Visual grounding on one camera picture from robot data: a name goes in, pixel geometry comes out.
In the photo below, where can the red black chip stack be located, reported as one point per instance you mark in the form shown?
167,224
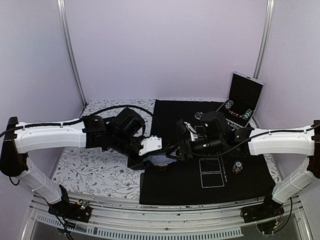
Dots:
162,168

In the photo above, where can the blue card deck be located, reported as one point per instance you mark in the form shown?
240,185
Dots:
159,160

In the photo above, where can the right chip stack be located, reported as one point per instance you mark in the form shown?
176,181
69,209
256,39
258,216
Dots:
247,115

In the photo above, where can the floral tablecloth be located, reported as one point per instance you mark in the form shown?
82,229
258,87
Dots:
102,173

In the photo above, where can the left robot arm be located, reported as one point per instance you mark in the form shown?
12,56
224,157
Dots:
90,131

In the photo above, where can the left aluminium post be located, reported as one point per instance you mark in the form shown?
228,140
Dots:
62,13

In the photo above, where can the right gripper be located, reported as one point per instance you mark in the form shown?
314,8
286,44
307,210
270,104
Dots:
178,158

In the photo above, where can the black poker mat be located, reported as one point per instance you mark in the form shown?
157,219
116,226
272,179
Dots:
197,181

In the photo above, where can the aluminium front rail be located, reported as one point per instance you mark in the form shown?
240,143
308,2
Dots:
127,219

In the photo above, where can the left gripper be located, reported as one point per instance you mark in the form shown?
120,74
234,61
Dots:
133,164

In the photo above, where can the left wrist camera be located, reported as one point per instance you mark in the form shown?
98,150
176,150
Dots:
150,144

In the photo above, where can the aluminium post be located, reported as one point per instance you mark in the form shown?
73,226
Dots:
62,13
270,5

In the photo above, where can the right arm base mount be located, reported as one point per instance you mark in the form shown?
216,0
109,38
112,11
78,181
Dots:
263,211

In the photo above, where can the left chip stack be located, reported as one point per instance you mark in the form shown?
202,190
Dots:
228,104

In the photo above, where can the aluminium poker chip case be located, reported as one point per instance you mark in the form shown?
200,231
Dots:
245,92

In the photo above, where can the black dealer button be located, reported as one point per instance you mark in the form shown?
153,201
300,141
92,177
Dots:
198,115

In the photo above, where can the right aluminium post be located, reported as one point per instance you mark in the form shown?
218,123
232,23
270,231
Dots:
270,5

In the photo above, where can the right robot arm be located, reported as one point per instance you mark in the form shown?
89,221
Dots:
301,141

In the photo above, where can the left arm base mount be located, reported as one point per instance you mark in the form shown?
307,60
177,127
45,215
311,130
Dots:
78,211

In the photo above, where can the blue white chip stack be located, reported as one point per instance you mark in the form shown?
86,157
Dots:
237,167

